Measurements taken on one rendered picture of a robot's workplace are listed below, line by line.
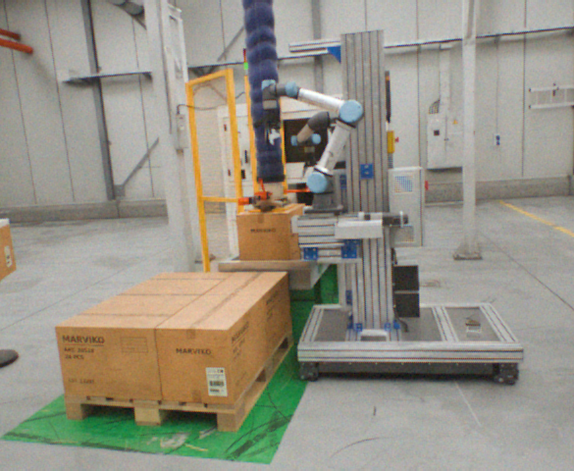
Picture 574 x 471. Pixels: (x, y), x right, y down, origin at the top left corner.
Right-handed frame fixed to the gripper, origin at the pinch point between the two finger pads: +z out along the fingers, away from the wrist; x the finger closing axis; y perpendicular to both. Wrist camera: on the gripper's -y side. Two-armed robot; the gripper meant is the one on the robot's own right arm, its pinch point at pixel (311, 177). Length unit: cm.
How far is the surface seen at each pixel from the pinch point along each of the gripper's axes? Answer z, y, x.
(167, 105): -68, -4, -125
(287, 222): 28, 58, -8
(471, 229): 82, -218, 138
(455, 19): -278, -834, 154
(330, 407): 117, 158, 37
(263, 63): -85, 40, -22
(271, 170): -8.9, 39.9, -22.0
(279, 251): 50, 58, -15
